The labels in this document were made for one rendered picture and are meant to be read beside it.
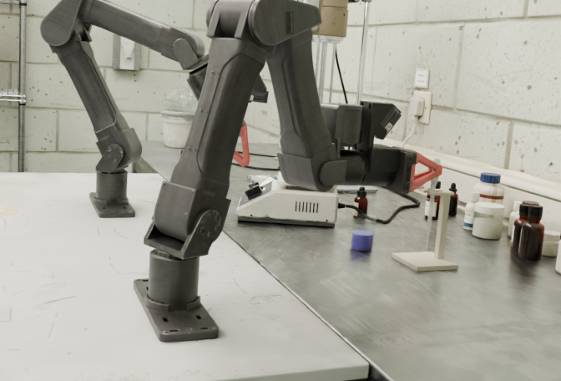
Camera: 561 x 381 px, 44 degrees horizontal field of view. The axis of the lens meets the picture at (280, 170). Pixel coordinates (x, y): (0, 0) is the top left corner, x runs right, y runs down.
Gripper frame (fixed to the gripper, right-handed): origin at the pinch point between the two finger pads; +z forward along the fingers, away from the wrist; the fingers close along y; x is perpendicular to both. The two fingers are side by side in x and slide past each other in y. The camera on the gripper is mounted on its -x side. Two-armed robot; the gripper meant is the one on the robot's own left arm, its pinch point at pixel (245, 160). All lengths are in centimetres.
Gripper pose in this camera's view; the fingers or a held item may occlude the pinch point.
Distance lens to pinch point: 139.9
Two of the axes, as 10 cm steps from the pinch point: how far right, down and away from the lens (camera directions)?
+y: 0.1, -1.5, 9.9
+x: -8.9, 4.5, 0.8
